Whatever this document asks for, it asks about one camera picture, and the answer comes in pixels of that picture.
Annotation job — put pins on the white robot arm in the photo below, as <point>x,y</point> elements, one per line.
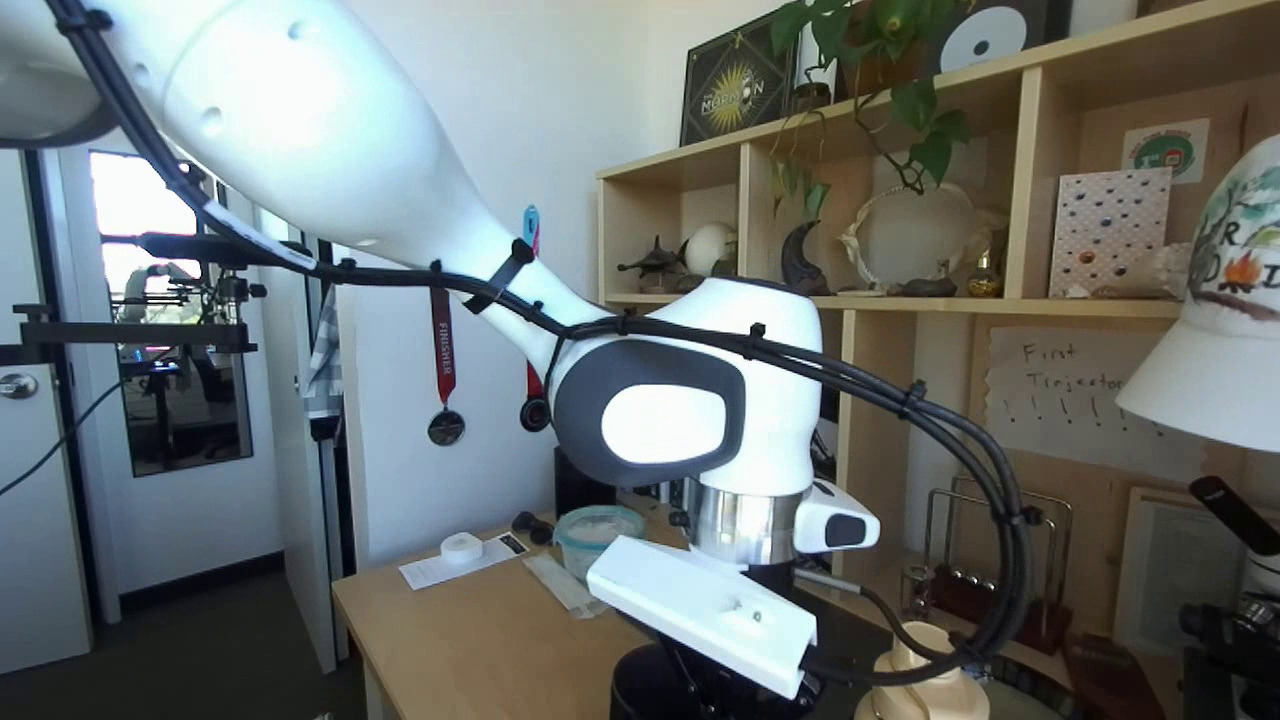
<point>297,104</point>

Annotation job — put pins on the green trailing houseplant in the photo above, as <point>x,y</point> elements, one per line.
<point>884,59</point>

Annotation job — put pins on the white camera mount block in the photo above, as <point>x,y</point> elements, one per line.
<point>710,609</point>

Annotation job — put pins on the black microscope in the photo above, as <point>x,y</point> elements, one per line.
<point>1243,639</point>

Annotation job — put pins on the newton cradle desk toy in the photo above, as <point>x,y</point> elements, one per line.
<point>963,562</point>

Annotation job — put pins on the white baseball cap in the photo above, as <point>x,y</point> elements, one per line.
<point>1217,368</point>

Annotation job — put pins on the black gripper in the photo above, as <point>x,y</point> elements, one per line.
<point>667,681</point>

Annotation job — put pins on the wooden bookshelf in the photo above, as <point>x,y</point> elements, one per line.
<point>1038,368</point>

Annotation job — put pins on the beige tape dispenser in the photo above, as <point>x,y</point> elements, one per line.
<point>937,697</point>

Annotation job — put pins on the white dotted card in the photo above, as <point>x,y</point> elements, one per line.
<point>1108,230</point>

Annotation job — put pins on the clear plastic packaging piece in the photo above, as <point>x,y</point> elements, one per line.
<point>458,553</point>

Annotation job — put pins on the white disc artwork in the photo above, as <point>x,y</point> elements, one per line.
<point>999,28</point>

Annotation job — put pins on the framed dark art print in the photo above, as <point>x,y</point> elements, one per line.
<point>735,82</point>

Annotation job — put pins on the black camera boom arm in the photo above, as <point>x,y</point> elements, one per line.
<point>40,332</point>

